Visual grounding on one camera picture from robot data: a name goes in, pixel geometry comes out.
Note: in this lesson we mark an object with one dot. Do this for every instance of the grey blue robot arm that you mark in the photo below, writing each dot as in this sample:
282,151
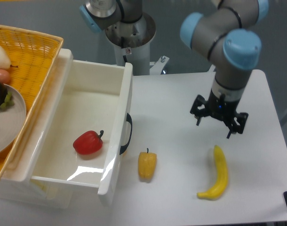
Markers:
223,38

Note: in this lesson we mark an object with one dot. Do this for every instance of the grey plate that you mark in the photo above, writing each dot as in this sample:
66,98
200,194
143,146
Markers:
12,119

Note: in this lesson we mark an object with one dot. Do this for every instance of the yellow banana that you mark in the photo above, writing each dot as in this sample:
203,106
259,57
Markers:
222,177

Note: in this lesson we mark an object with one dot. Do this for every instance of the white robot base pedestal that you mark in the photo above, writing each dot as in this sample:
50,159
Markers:
131,43

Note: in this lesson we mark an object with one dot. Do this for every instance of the white drawer cabinet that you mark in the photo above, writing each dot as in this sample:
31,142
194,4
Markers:
16,182

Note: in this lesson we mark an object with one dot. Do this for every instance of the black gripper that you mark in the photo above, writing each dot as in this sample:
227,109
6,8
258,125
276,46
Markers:
221,110

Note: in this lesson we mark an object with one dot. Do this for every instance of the white pear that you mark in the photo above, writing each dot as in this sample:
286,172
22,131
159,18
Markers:
5,62

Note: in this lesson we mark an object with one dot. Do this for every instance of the yellow wicker basket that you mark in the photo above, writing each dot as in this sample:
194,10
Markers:
35,54

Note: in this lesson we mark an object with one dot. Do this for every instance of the yellow bell pepper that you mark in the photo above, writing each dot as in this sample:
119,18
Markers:
147,162

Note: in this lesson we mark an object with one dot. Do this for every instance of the red bell pepper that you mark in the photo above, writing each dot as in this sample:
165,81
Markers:
88,143

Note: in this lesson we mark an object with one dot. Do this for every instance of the black drawer handle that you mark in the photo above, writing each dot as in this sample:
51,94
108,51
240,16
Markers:
128,134

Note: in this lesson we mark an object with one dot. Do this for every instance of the open white upper drawer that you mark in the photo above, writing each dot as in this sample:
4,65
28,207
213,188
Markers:
95,97

